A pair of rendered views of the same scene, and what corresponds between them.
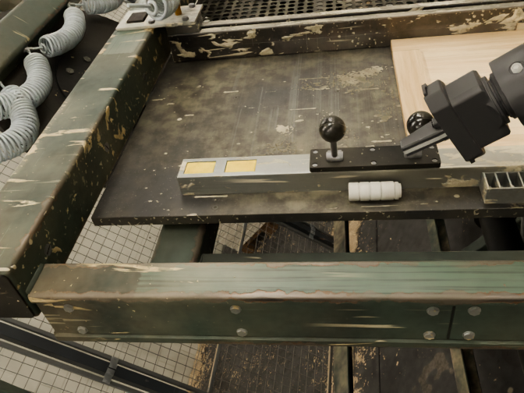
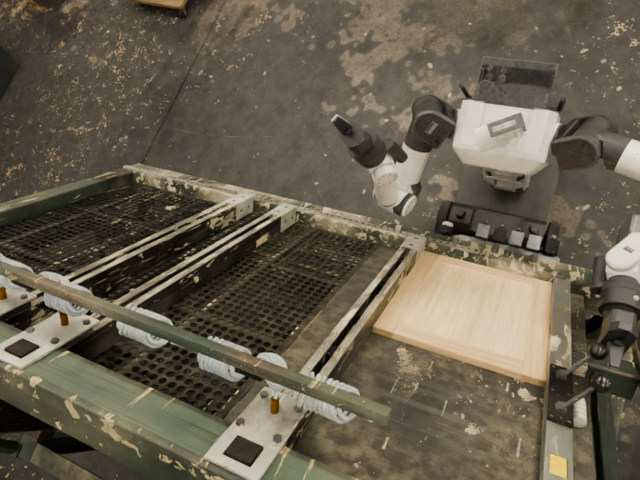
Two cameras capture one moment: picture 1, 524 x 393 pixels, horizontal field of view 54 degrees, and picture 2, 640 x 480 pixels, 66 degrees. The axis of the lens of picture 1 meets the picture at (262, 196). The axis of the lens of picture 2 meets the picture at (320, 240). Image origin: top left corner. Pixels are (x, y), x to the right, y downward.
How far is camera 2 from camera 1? 1.30 m
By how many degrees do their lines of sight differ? 67
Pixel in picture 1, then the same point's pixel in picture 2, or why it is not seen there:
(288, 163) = (558, 435)
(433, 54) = (410, 321)
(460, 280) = not seen: outside the picture
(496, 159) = (564, 352)
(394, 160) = (568, 385)
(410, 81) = (444, 344)
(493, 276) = not seen: outside the picture
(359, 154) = (558, 396)
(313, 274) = not seen: outside the picture
